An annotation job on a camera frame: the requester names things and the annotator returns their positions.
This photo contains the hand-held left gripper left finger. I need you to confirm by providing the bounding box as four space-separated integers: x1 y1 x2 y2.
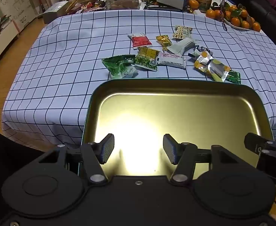
38 133 115 185

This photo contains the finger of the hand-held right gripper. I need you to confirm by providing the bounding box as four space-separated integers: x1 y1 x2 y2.
244 132 274 157

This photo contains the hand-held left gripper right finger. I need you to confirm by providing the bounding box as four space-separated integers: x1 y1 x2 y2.
163 134 240 185

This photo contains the gold metal tray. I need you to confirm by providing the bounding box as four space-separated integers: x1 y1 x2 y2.
82 78 274 177

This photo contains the small green candy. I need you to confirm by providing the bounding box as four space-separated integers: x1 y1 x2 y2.
225 70 241 84

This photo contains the yellow and silver snack packet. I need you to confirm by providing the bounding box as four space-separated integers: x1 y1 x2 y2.
194 52 215 76
208 59 231 82

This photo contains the large green snack packet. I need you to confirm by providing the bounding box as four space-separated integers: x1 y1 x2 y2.
101 55 139 79

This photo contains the white printed snack bar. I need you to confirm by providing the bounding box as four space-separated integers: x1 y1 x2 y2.
157 51 187 69

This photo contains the green and yellow snack packet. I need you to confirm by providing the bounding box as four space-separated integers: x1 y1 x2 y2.
134 47 160 72

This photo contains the plain white pillow packet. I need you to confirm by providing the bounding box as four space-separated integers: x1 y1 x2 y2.
167 37 200 55

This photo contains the dark blue berry packet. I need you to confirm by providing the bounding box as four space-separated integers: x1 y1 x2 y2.
188 46 214 60

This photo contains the gold foil candy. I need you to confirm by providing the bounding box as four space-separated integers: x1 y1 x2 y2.
156 35 172 51

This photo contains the red and white snack packet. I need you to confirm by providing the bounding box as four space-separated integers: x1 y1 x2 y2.
128 32 153 50

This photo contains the brown patterned snack packet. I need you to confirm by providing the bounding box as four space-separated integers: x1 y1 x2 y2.
172 25 193 40

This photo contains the blue checked tablecloth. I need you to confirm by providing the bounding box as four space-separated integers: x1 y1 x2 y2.
2 9 276 151

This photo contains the pale fruit plate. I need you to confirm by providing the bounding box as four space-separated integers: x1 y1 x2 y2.
223 16 261 33

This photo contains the black sofa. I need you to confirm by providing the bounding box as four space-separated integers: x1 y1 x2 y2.
223 0 276 60

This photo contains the pile of leafy tangerines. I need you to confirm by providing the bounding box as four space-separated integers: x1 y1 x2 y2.
217 3 262 32

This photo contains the heap of red packets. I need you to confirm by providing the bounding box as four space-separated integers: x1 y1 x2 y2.
66 0 106 15

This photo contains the grey green cardboard box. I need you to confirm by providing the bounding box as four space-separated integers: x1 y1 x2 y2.
43 1 69 24

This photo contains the white cabinet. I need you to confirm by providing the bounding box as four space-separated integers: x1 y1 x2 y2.
0 16 20 77

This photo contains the glass jar with green label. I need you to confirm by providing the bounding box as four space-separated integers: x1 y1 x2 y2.
196 0 214 13

